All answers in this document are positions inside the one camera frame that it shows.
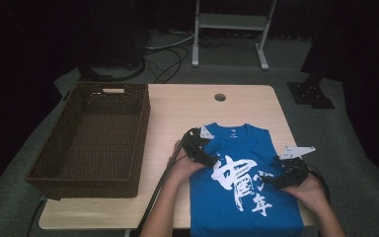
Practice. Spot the brown wicker basket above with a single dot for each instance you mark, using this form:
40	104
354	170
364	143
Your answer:
95	131

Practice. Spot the person's right hand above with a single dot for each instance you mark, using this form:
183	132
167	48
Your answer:
309	194

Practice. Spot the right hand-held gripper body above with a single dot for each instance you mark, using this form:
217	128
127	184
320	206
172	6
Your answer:
294	171

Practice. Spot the black square stand base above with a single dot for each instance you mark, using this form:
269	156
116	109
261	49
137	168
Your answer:
309	95

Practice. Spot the black round stand base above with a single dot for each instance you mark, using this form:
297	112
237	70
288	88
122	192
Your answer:
112	77

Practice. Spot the blue t-shirt with white print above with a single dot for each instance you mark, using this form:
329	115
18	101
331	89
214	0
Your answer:
243	210

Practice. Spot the person's left hand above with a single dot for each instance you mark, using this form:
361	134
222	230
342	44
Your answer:
184	166

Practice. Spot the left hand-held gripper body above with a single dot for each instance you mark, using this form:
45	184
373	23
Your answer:
195	149

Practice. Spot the white metal stand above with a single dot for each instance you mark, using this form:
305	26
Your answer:
230	21

